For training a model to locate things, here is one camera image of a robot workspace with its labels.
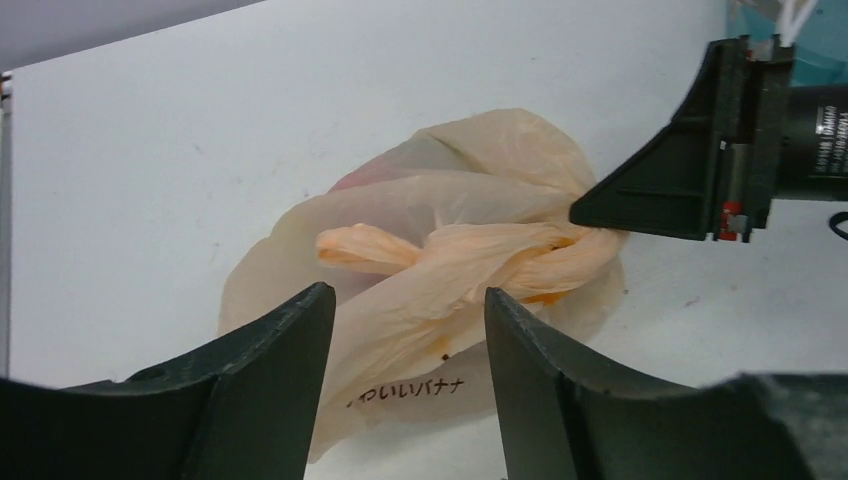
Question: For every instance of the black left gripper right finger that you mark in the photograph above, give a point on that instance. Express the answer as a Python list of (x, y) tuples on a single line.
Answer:
[(568, 412)]

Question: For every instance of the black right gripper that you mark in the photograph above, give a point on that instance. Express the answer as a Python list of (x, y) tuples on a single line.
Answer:
[(792, 144)]

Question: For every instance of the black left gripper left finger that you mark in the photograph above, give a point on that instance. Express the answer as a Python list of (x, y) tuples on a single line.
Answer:
[(242, 406)]

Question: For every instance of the orange translucent plastic bag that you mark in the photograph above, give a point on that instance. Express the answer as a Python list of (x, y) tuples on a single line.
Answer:
[(411, 241)]

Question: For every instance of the teal plastic tray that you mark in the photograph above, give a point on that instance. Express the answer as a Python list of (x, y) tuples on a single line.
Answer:
[(820, 47)]

